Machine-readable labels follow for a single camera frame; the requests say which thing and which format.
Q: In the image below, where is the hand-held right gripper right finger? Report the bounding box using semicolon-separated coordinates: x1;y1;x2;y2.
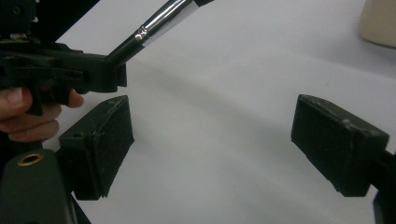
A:
290;93;390;198

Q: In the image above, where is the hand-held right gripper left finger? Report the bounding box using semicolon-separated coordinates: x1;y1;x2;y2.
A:
57;94;135;201

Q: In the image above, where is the black makeup brush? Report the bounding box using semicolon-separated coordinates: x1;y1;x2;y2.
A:
106;0;216;68

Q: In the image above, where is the beige container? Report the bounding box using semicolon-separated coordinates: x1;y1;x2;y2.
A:
359;0;396;49

